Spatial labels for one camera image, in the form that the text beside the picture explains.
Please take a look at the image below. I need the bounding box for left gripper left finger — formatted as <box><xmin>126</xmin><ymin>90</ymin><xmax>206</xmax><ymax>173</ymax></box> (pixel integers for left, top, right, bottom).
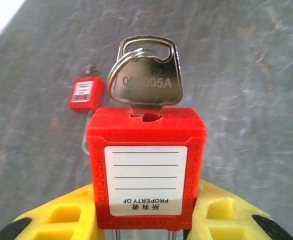
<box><xmin>0</xmin><ymin>183</ymin><xmax>105</xmax><ymax>240</ymax></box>

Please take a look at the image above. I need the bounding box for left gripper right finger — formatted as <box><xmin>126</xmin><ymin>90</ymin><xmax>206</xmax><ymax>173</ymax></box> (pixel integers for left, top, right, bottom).
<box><xmin>186</xmin><ymin>179</ymin><xmax>293</xmax><ymax>240</ymax></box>

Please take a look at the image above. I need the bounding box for red safety padlock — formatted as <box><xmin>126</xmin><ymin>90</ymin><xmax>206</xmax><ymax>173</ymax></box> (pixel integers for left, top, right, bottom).
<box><xmin>85</xmin><ymin>106</ymin><xmax>208</xmax><ymax>240</ymax></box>
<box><xmin>67</xmin><ymin>77</ymin><xmax>105</xmax><ymax>157</ymax></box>

